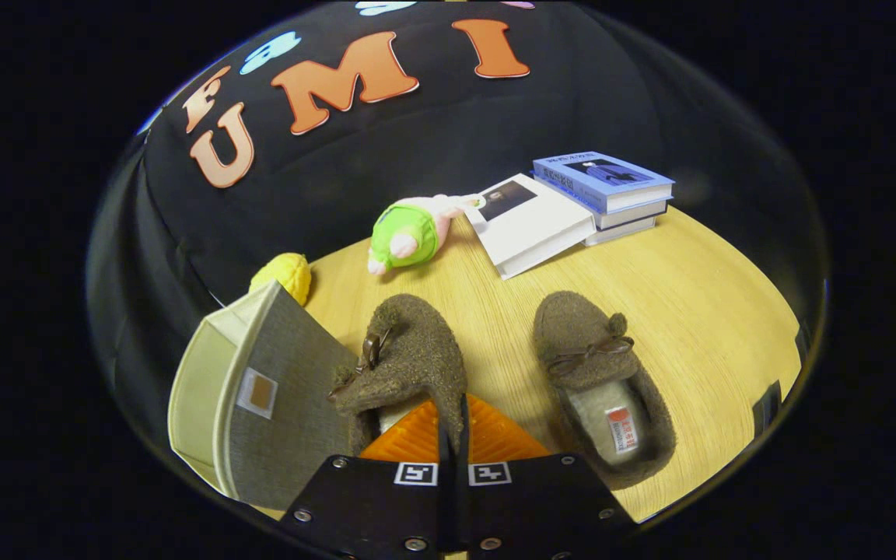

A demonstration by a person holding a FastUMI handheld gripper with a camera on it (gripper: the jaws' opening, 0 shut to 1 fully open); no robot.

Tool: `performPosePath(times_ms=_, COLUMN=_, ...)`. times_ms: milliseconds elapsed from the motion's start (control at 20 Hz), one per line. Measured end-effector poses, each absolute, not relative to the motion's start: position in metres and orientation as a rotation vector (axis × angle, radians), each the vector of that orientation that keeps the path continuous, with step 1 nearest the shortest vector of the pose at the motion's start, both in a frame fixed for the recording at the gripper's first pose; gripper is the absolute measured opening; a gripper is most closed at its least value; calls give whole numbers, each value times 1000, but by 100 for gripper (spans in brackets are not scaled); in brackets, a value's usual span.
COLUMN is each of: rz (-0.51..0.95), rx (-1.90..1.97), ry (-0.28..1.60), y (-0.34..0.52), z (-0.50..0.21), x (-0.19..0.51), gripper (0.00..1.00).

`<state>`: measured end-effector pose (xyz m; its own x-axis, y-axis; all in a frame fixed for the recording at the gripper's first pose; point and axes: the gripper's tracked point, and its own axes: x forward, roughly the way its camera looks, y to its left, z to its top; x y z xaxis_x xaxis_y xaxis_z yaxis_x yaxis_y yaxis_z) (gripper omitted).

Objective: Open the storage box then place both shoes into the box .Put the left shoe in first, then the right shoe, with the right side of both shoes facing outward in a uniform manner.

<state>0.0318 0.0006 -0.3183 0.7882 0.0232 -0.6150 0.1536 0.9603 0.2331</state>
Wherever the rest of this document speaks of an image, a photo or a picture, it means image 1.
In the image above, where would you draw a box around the grey fabric storage box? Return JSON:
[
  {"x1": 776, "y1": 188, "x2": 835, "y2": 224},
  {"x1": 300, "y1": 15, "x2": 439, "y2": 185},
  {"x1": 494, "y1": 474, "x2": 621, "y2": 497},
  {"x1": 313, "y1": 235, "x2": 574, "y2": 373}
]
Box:
[{"x1": 168, "y1": 280, "x2": 363, "y2": 512}]

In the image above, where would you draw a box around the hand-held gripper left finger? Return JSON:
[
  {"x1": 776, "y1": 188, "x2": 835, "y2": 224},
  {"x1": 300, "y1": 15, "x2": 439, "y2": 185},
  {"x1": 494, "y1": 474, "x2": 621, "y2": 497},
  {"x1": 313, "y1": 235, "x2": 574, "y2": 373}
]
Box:
[{"x1": 281, "y1": 393, "x2": 453, "y2": 557}]

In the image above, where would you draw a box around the thin paperback book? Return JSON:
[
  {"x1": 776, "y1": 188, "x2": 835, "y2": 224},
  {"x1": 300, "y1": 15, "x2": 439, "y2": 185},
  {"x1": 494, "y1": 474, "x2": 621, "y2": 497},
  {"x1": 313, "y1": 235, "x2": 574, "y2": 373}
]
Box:
[
  {"x1": 584, "y1": 216, "x2": 657, "y2": 247},
  {"x1": 596, "y1": 201, "x2": 668, "y2": 230}
]

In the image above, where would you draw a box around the blue book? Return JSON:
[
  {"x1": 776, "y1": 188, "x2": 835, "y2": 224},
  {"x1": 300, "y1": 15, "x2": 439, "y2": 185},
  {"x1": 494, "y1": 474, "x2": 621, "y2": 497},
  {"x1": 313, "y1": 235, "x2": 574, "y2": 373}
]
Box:
[{"x1": 532, "y1": 151, "x2": 675, "y2": 215}]

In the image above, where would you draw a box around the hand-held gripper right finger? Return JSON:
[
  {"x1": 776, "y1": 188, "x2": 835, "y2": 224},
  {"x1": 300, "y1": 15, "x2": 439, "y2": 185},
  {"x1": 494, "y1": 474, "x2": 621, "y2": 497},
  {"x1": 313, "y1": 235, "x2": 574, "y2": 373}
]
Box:
[{"x1": 457, "y1": 393, "x2": 639, "y2": 559}]

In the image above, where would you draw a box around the black backdrop cloth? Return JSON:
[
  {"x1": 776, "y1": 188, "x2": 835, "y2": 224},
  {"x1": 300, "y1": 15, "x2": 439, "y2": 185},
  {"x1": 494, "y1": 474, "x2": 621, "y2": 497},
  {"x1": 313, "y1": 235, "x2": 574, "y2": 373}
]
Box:
[{"x1": 89, "y1": 0, "x2": 826, "y2": 436}]

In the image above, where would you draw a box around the brown fuzzy slipper shoe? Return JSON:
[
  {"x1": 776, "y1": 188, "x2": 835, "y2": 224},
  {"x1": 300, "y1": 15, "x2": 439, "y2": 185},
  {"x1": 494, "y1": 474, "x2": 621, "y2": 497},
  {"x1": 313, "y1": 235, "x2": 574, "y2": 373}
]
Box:
[
  {"x1": 534, "y1": 290, "x2": 677, "y2": 491},
  {"x1": 327, "y1": 293, "x2": 468, "y2": 460}
]

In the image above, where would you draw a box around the small black block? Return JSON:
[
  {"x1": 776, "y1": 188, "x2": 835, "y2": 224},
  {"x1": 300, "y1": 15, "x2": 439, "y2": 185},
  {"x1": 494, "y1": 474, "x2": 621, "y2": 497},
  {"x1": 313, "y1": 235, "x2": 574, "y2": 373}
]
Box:
[{"x1": 751, "y1": 380, "x2": 783, "y2": 436}]

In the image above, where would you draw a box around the green and white plush toy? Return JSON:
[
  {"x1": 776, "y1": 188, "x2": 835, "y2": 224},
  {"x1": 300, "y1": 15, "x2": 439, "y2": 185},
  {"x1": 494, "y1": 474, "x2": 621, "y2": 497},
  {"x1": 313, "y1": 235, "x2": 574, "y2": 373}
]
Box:
[{"x1": 368, "y1": 194, "x2": 484, "y2": 275}]

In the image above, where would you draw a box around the white book with portrait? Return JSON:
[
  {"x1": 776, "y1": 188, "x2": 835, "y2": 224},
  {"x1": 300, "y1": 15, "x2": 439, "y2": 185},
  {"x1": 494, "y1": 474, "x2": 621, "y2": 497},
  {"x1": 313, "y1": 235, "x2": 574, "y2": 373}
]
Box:
[{"x1": 465, "y1": 173, "x2": 597, "y2": 281}]

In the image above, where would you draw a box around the yellow plush ball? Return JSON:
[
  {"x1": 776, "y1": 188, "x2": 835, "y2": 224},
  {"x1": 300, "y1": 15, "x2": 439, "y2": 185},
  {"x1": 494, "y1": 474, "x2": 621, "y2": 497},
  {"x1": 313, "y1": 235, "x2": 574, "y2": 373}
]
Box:
[{"x1": 250, "y1": 253, "x2": 313, "y2": 306}]

